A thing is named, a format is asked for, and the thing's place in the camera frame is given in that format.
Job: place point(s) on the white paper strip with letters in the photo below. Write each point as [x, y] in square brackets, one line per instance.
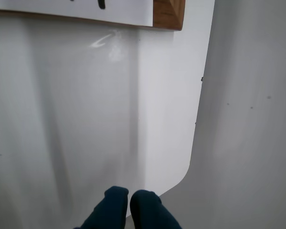
[85, 9]

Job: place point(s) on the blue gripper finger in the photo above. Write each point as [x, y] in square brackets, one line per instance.
[109, 210]
[147, 210]

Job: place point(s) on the wooden chessboard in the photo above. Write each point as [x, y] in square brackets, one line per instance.
[168, 14]

